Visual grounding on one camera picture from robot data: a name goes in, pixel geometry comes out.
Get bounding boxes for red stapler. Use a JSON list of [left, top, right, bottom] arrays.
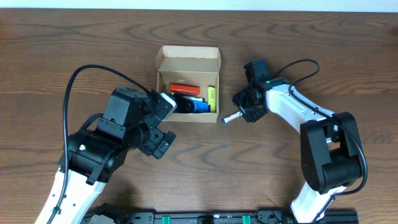
[[169, 83, 200, 96]]

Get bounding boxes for blue magnetic whiteboard duster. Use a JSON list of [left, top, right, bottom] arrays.
[[193, 100, 211, 113]]

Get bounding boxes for yellow highlighter pen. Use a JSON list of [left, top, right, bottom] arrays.
[[208, 85, 216, 113]]

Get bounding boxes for black correction tape dispenser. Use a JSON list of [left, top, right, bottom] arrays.
[[173, 95, 195, 113]]

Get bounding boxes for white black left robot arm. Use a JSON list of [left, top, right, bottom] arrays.
[[36, 86, 177, 223]]

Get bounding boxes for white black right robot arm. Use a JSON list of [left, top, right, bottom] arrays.
[[232, 60, 369, 223]]

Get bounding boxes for blue capped whiteboard marker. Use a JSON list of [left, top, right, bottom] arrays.
[[221, 111, 243, 124]]

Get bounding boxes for brown cardboard box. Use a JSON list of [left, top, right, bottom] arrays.
[[155, 45, 221, 123]]

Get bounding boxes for black capped whiteboard marker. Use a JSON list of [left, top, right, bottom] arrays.
[[186, 96, 205, 102]]

